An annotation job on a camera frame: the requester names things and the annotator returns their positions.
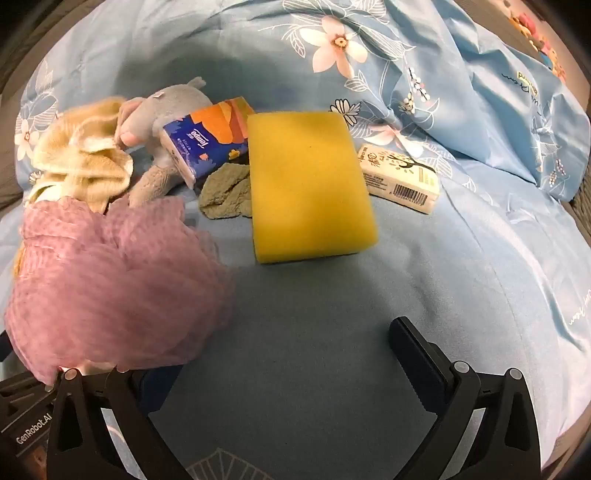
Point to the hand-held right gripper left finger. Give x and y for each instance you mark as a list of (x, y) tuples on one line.
[(159, 383)]

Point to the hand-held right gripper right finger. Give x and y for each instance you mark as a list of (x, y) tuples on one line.
[(411, 350)]

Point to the pink cloth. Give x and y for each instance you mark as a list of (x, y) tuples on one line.
[(115, 286)]

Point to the yellow sponge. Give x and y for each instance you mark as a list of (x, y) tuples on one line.
[(304, 184)]

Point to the green cloth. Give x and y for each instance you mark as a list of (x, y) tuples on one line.
[(226, 189)]

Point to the yellow terry towel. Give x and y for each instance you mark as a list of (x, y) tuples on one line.
[(78, 152)]

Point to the grey plush toy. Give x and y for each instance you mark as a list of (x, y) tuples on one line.
[(175, 106)]

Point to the blue floral bedsheet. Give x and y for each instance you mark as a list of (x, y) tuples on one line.
[(300, 323)]

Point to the cream tree print tissue pack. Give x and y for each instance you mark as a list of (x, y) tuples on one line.
[(397, 180)]

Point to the blue orange tissue pack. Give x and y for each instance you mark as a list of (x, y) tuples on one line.
[(207, 138)]

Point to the blue floral pillow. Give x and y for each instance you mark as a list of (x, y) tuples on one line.
[(517, 115)]

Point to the row of colourful plush toys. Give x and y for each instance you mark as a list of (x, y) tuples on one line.
[(540, 41)]

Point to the grey sofa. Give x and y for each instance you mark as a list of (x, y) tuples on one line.
[(41, 50)]

